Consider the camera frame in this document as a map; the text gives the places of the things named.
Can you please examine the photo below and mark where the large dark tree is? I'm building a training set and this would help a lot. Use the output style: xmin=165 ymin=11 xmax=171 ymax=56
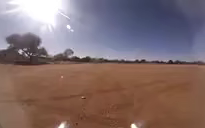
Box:
xmin=5 ymin=32 xmax=49 ymax=65

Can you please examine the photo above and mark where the row of trees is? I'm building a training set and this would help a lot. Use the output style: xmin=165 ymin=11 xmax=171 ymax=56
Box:
xmin=0 ymin=47 xmax=205 ymax=66

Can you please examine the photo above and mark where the robot's own part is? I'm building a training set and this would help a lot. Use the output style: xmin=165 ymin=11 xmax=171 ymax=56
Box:
xmin=129 ymin=122 xmax=140 ymax=128
xmin=57 ymin=121 xmax=68 ymax=128

